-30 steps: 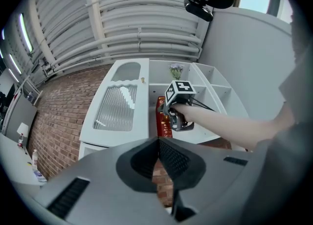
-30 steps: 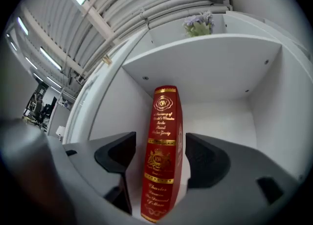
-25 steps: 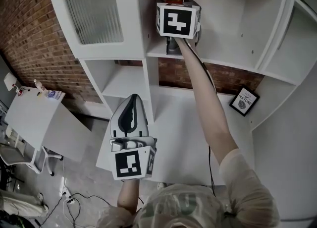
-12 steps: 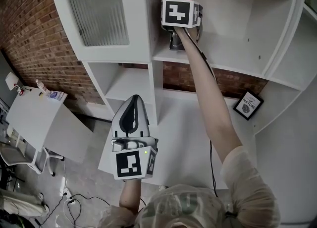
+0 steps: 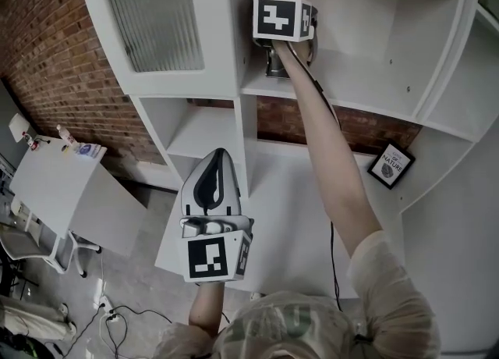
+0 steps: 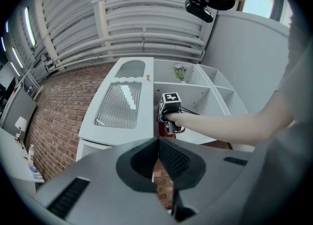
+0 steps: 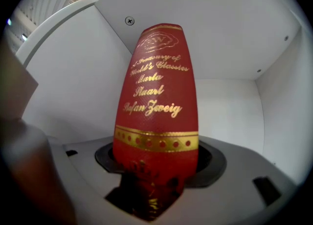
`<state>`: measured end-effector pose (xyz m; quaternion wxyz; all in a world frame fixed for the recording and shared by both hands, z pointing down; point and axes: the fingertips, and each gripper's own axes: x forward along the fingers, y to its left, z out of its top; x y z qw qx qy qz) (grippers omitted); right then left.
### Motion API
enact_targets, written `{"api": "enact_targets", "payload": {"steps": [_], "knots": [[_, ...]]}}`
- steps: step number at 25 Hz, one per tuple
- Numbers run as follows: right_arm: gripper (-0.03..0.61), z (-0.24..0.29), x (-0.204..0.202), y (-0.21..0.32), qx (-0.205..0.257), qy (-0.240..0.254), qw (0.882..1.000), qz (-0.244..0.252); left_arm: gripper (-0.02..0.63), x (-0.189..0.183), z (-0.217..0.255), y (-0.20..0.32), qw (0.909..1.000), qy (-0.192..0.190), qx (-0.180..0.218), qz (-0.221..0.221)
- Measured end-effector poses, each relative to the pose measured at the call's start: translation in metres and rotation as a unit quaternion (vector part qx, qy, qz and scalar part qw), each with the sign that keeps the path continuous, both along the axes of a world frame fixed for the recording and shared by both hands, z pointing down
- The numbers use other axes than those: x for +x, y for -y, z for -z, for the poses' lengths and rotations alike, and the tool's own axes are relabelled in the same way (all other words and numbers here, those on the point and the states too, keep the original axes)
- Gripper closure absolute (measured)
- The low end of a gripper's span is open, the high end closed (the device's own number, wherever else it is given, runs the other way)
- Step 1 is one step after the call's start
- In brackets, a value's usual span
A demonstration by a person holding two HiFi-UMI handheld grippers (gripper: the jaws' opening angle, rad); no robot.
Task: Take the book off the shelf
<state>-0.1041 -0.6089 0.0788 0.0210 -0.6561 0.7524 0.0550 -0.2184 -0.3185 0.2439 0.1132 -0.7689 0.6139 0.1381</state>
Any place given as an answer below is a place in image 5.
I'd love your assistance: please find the person's beige shirt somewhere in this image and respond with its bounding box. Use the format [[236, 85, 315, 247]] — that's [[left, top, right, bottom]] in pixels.
[[154, 228, 441, 359]]

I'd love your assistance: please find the blue and white packet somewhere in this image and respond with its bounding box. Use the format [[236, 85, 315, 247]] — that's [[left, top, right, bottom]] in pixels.
[[73, 142, 108, 160]]

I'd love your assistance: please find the small white table lamp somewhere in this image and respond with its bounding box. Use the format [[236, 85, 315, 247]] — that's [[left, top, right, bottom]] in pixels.
[[8, 112, 42, 151]]

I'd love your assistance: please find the white plastic bottle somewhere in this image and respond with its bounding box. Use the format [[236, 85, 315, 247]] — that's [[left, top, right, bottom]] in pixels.
[[55, 123, 77, 146]]

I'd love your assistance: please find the small white side table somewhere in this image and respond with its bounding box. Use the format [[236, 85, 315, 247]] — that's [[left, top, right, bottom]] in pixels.
[[9, 136, 148, 258]]

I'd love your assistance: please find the person's right forearm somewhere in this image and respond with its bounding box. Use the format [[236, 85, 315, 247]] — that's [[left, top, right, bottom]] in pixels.
[[271, 39, 384, 261]]

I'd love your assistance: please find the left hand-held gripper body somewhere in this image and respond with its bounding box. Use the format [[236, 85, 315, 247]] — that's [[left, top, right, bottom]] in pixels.
[[179, 215, 255, 284]]

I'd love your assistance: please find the white office chair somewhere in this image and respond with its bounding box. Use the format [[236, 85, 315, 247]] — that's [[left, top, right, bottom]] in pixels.
[[0, 208, 103, 277]]

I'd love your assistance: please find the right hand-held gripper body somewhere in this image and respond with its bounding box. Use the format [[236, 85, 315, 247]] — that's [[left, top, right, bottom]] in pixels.
[[252, 0, 321, 79]]

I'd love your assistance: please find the white desk with hutch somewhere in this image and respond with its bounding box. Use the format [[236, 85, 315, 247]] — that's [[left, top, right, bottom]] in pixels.
[[73, 0, 499, 216]]

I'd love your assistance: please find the white power strip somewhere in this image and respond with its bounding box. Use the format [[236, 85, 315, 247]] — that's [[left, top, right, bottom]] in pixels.
[[96, 293, 115, 316]]

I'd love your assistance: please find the black framed picture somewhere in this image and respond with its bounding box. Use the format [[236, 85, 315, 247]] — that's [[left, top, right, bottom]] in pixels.
[[366, 139, 417, 191]]

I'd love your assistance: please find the black cable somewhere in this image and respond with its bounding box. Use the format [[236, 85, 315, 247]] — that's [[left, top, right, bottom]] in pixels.
[[104, 304, 173, 359], [287, 42, 345, 312]]

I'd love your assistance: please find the ribbed glass cabinet door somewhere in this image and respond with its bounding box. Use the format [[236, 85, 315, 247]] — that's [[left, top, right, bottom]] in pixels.
[[73, 0, 251, 96]]

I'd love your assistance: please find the person's left forearm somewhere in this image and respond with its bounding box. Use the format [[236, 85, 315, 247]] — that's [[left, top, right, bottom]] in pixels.
[[188, 280, 228, 338]]

